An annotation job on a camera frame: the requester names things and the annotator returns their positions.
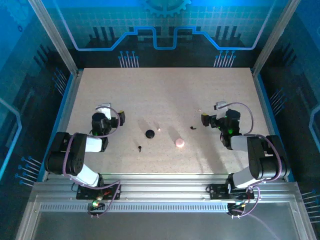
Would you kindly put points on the black earbud charging case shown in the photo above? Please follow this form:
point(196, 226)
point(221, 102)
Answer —
point(150, 134)

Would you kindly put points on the pale pink earbud charging case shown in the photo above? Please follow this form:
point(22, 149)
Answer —
point(180, 142)

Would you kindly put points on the small black screw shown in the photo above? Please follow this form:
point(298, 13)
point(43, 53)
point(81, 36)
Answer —
point(140, 149)

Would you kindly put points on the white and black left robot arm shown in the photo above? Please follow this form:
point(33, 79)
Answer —
point(75, 156)

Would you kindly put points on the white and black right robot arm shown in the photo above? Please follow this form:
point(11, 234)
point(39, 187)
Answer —
point(265, 155)

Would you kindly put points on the small lit controller board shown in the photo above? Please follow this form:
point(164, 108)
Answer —
point(240, 204)
point(96, 203)

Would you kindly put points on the grey metal panel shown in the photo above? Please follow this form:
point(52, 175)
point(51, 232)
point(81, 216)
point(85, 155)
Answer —
point(160, 227)

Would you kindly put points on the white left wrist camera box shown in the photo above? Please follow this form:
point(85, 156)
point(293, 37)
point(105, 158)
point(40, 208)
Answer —
point(104, 106)

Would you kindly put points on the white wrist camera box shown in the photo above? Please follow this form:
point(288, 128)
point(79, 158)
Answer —
point(221, 104)
point(104, 106)

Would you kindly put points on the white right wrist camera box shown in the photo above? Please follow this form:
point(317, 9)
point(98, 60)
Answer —
point(221, 104)

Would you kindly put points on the aluminium table side rail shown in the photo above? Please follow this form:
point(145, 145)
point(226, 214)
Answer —
point(66, 112)
point(263, 100)

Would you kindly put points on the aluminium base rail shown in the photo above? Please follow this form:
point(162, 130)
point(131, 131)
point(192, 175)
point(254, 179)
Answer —
point(162, 186)

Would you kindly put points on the aluminium frame post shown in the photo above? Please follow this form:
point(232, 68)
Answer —
point(56, 37)
point(273, 37)

